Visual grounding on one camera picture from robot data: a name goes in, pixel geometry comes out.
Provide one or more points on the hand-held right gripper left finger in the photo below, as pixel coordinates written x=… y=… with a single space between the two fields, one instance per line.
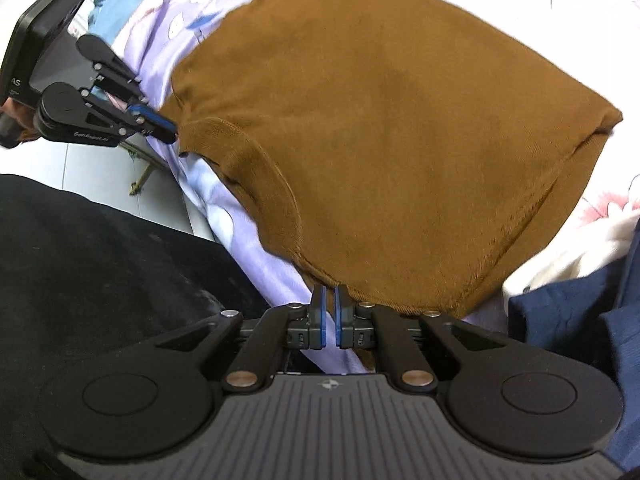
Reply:
x=320 y=310

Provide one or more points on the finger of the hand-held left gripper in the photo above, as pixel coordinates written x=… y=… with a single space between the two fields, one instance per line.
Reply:
x=150 y=125
x=107 y=67

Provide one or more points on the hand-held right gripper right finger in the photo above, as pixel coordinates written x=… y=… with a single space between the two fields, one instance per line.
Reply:
x=342 y=310

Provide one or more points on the brown knit sweater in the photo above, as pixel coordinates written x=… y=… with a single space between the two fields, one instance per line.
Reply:
x=390 y=150

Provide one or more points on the purple floral blanket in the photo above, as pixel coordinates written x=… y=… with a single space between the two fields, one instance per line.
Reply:
x=235 y=230

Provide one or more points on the person's black pants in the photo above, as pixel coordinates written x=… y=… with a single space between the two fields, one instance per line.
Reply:
x=90 y=270

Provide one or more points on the cream fleece cloth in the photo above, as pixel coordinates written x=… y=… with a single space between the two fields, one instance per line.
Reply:
x=555 y=260

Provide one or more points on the navy blue cloth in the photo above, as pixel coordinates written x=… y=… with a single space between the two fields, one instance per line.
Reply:
x=575 y=320

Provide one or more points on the brass bed frame leg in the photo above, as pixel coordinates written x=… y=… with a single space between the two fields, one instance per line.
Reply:
x=142 y=175

